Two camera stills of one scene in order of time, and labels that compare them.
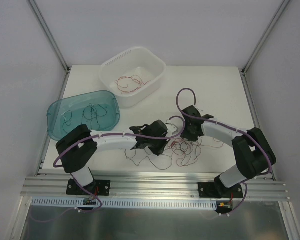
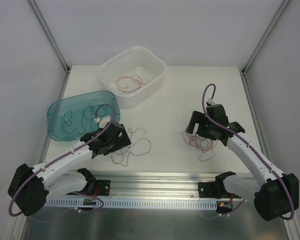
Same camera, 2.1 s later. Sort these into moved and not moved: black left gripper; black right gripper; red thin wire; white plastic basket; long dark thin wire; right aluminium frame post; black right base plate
Moved: long dark thin wire; black left gripper; black right gripper
Not moved: white plastic basket; red thin wire; black right base plate; right aluminium frame post
